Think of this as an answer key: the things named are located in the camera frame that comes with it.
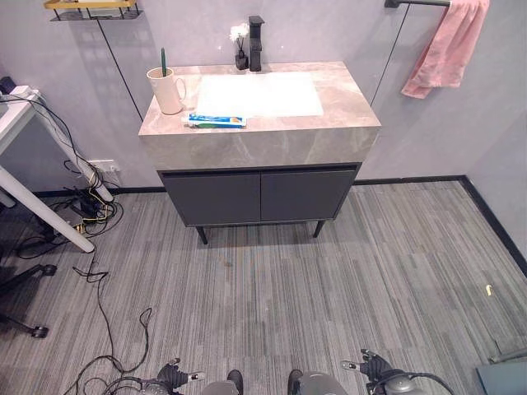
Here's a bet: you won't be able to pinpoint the dark grey vanity cabinet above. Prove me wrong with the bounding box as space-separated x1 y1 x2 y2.
158 162 363 245

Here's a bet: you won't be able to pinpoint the pink towel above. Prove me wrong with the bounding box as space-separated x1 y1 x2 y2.
400 0 492 100

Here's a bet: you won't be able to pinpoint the white sink basin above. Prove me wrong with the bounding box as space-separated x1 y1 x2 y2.
194 72 324 119

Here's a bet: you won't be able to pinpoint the robot leg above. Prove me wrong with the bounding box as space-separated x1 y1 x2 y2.
287 369 343 395
200 369 245 395

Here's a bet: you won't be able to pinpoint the robot right leg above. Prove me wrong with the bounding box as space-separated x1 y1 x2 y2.
287 369 343 395

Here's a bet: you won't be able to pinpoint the gold black wall shelf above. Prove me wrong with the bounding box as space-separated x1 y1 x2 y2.
43 0 145 22

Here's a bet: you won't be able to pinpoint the white desk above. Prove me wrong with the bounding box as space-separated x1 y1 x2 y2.
0 84 115 253

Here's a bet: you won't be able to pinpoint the tangled cables with adapters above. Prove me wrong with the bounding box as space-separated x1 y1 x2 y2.
40 92 124 248

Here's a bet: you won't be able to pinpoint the white wall socket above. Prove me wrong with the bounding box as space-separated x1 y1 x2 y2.
86 159 121 174

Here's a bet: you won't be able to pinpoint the black office chair base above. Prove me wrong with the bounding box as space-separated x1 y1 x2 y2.
0 230 58 340

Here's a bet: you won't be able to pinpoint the robot left leg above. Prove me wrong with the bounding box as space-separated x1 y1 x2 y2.
200 369 245 395

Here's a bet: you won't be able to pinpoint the black floor cable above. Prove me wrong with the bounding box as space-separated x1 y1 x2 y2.
61 230 154 395

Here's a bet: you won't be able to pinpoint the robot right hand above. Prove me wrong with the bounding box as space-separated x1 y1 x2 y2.
340 348 394 387

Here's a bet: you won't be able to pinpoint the beige cup with handle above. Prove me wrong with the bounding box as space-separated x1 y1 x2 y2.
146 67 188 116

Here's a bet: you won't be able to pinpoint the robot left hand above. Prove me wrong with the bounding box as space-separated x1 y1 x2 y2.
156 357 207 391

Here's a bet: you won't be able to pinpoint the black faucet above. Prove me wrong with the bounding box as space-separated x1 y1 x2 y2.
247 15 265 74

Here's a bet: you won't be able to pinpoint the marble sink counter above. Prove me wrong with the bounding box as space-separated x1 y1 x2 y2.
138 61 382 172

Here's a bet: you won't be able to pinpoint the blue white toothpaste tube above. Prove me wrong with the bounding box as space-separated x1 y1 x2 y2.
182 113 249 129

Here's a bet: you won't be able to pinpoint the black reed diffuser bottle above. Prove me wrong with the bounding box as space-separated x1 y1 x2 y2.
229 24 250 71

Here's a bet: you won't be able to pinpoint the black towel bar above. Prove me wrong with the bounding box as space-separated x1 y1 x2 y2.
385 0 453 9

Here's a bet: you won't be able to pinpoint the thin black wall cable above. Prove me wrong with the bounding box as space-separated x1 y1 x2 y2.
96 18 144 123
370 4 411 107

